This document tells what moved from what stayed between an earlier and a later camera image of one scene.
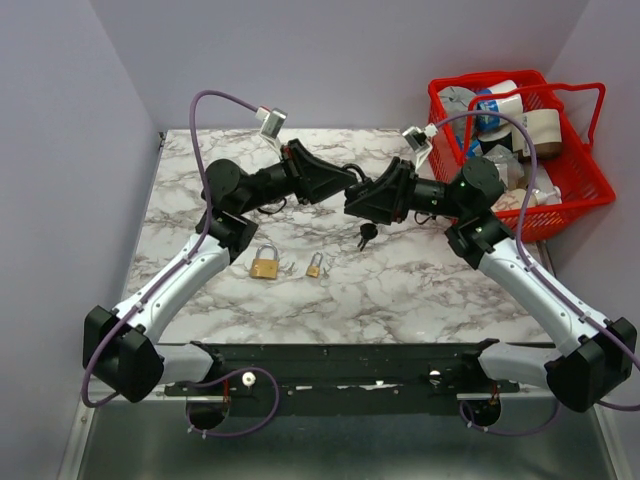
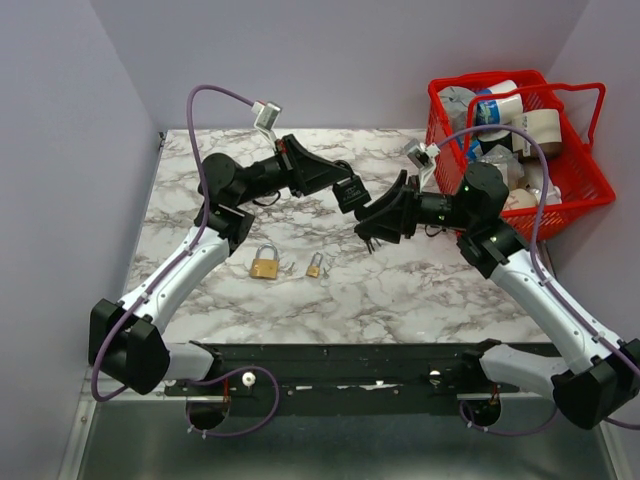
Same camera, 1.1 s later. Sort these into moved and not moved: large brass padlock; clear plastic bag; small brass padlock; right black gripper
Moved: right black gripper
Not moved: large brass padlock; small brass padlock; clear plastic bag
